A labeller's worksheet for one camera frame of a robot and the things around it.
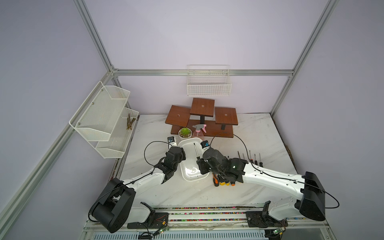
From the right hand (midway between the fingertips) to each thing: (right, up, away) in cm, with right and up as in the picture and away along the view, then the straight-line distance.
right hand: (200, 162), depth 78 cm
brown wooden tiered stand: (+13, +23, +19) cm, 33 cm away
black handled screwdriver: (+37, -3, +17) cm, 40 cm away
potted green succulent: (-9, +15, +20) cm, 27 cm away
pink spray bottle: (0, +16, +18) cm, 24 cm away
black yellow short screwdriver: (+27, +1, +21) cm, 34 cm away
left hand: (-12, +6, +11) cm, 17 cm away
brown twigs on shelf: (-47, +22, +20) cm, 56 cm away
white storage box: (-6, -7, +11) cm, 14 cm away
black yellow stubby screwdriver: (+13, -13, +6) cm, 20 cm away
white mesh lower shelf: (-43, +8, -3) cm, 44 cm away
